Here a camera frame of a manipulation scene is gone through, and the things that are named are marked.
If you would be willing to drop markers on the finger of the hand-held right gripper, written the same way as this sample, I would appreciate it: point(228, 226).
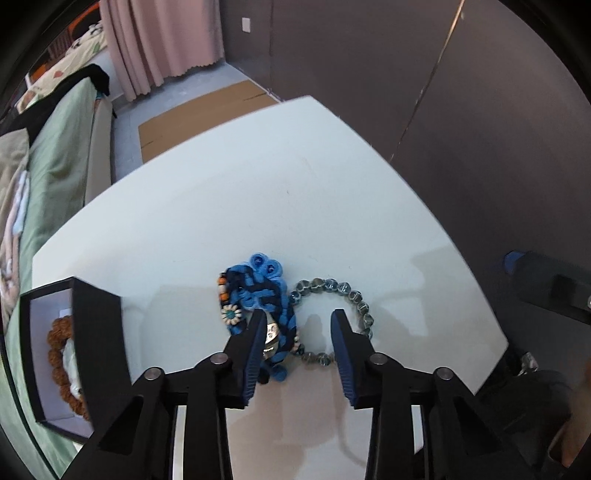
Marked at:
point(540, 281)

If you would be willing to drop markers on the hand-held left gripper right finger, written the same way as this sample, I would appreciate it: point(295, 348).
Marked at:
point(344, 360)

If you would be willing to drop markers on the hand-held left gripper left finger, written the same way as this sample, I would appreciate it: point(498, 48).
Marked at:
point(254, 360)

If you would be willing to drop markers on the black cardboard box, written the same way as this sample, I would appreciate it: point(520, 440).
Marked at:
point(99, 332)

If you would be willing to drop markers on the person's right hand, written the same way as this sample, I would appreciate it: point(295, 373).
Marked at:
point(577, 429)

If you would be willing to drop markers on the silver pendant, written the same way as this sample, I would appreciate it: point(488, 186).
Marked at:
point(272, 334)

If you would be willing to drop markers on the white low table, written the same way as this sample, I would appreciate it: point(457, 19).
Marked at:
point(277, 184)

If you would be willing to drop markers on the flat cardboard sheet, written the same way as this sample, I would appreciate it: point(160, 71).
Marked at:
point(194, 120)

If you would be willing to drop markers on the white pink cloth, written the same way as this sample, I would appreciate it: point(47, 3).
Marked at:
point(14, 240)

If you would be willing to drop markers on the bed with green sheet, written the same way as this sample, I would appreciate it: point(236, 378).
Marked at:
point(64, 152)

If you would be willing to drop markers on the black cloth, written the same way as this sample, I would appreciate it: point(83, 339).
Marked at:
point(97, 78)

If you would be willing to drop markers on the pink curtain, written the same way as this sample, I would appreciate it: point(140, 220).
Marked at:
point(157, 41)

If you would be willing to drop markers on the patterned bedspread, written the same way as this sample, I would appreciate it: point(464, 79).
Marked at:
point(78, 50)

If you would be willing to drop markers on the white wall socket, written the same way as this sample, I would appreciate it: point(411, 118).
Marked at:
point(247, 25)

